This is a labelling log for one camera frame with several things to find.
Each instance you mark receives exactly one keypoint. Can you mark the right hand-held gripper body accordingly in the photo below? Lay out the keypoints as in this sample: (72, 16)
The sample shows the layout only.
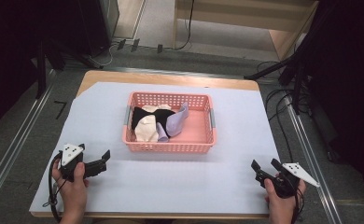
(290, 179)

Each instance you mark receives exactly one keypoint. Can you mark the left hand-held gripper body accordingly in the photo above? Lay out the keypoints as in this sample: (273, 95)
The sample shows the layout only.
(72, 153)

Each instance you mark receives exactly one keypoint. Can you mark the person's right hand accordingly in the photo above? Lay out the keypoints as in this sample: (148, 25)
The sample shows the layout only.
(281, 203)

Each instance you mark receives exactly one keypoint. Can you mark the person's left hand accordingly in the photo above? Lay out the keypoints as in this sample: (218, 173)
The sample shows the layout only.
(72, 189)

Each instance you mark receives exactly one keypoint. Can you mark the white table cover sheet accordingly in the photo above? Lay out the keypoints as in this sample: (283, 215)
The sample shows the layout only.
(239, 161)

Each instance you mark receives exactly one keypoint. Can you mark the cream sock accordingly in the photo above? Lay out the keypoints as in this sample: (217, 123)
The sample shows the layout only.
(153, 108)
(147, 130)

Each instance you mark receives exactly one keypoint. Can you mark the small lavender sock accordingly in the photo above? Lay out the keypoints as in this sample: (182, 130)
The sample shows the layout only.
(162, 133)

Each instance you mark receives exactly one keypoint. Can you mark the pink plastic basket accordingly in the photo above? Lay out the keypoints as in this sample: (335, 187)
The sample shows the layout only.
(198, 127)

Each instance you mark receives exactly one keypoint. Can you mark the black sock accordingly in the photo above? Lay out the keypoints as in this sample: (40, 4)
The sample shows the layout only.
(163, 116)

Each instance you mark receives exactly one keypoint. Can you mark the large lavender sock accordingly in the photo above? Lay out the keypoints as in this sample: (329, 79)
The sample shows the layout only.
(177, 123)

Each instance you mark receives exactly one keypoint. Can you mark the black stand legs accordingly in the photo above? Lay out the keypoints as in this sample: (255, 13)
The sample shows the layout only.
(292, 65)
(46, 59)

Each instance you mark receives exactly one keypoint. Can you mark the dark cabinet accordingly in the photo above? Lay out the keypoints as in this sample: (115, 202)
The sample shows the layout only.
(96, 21)

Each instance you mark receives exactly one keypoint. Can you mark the light wooden furniture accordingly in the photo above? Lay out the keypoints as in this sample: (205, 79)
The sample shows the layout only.
(264, 14)

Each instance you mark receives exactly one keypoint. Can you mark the metal floor rail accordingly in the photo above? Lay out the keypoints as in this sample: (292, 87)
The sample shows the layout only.
(314, 161)
(18, 140)
(170, 72)

